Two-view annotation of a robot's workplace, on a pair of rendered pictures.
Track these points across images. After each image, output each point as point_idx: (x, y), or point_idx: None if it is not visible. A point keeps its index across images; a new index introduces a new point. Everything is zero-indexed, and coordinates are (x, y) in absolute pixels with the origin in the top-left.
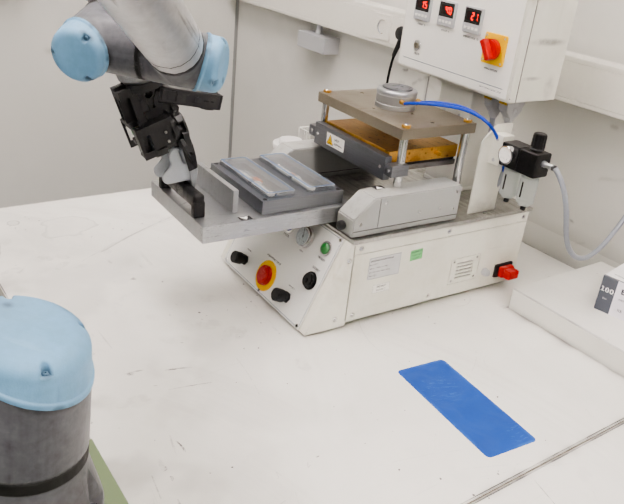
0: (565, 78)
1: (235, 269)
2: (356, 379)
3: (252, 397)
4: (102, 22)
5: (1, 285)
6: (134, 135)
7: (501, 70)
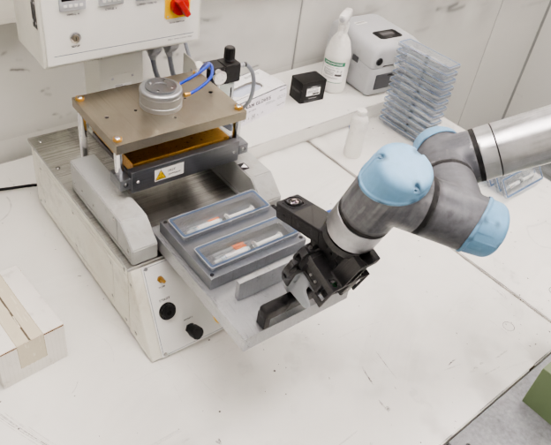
0: None
1: (186, 344)
2: None
3: (383, 325)
4: (478, 190)
5: None
6: (351, 283)
7: (188, 18)
